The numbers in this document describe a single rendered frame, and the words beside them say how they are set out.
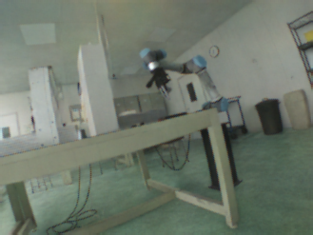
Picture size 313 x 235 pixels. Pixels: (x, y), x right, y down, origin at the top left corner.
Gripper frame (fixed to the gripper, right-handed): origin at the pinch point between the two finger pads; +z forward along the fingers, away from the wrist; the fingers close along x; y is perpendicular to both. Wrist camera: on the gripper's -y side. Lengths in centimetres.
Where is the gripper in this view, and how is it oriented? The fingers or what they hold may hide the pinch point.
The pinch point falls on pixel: (167, 98)
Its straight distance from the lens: 105.9
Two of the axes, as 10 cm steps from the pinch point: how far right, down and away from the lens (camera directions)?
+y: 8.1, -4.4, 3.9
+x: -3.5, 1.7, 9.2
